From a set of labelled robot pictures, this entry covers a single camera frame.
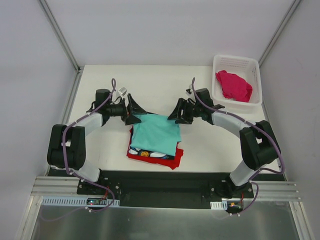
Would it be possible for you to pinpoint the teal t shirt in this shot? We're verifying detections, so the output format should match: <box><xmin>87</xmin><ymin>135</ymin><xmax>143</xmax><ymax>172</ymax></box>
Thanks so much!
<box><xmin>130</xmin><ymin>113</ymin><xmax>182</xmax><ymax>156</ymax></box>

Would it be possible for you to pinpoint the red t shirt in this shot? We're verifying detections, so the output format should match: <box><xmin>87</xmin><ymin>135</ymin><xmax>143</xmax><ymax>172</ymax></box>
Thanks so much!
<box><xmin>126</xmin><ymin>126</ymin><xmax>185</xmax><ymax>171</ymax></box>

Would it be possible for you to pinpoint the white plastic basket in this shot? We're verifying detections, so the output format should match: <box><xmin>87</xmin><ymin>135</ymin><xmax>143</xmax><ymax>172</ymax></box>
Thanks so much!
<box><xmin>211</xmin><ymin>54</ymin><xmax>263</xmax><ymax>112</ymax></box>

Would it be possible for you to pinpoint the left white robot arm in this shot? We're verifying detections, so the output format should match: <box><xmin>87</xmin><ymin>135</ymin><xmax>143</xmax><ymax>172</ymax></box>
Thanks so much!
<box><xmin>47</xmin><ymin>89</ymin><xmax>147</xmax><ymax>195</ymax></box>

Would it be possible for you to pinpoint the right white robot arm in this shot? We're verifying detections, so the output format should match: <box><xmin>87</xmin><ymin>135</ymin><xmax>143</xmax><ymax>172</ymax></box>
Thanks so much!
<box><xmin>168</xmin><ymin>88</ymin><xmax>281</xmax><ymax>199</ymax></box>

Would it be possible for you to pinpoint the magenta t shirt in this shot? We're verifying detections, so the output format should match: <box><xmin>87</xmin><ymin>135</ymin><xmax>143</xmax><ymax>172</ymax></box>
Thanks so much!
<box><xmin>215</xmin><ymin>70</ymin><xmax>253</xmax><ymax>103</ymax></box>

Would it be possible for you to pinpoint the left aluminium frame post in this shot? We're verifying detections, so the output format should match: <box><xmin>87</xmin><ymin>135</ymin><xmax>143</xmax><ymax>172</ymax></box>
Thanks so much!
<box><xmin>37</xmin><ymin>0</ymin><xmax>82</xmax><ymax>73</ymax></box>

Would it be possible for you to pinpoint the aluminium frame post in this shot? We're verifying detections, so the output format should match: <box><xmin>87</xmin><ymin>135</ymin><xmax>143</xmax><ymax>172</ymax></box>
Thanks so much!
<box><xmin>258</xmin><ymin>0</ymin><xmax>303</xmax><ymax>68</ymax></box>
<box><xmin>37</xmin><ymin>0</ymin><xmax>82</xmax><ymax>73</ymax></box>

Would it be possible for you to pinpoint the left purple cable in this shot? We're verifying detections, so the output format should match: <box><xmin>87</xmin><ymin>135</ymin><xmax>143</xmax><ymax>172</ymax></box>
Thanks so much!
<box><xmin>41</xmin><ymin>78</ymin><xmax>117</xmax><ymax>222</ymax></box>

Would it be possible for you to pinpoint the purple cable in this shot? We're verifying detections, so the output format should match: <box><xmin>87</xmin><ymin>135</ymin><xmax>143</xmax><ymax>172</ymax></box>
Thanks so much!
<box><xmin>191</xmin><ymin>77</ymin><xmax>286</xmax><ymax>220</ymax></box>
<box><xmin>41</xmin><ymin>78</ymin><xmax>117</xmax><ymax>222</ymax></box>

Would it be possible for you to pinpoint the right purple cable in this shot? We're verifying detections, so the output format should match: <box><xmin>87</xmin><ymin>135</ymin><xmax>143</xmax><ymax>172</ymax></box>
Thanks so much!
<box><xmin>191</xmin><ymin>77</ymin><xmax>286</xmax><ymax>220</ymax></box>

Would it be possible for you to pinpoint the right white cable duct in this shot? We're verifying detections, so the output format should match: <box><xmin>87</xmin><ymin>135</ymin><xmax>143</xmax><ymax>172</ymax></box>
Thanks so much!
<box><xmin>210</xmin><ymin>201</ymin><xmax>228</xmax><ymax>211</ymax></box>

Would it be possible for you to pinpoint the white cable duct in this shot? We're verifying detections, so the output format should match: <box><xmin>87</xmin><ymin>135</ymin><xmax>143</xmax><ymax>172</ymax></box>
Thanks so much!
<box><xmin>42</xmin><ymin>196</ymin><xmax>120</xmax><ymax>208</ymax></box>
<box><xmin>210</xmin><ymin>201</ymin><xmax>228</xmax><ymax>211</ymax></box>

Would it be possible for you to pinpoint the left white cable duct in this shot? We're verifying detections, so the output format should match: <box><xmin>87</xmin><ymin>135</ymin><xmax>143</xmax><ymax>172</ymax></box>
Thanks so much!
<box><xmin>42</xmin><ymin>196</ymin><xmax>120</xmax><ymax>208</ymax></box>

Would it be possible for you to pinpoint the right aluminium frame post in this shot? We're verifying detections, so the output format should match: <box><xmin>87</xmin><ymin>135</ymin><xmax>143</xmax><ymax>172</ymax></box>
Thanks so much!
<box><xmin>258</xmin><ymin>0</ymin><xmax>303</xmax><ymax>68</ymax></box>

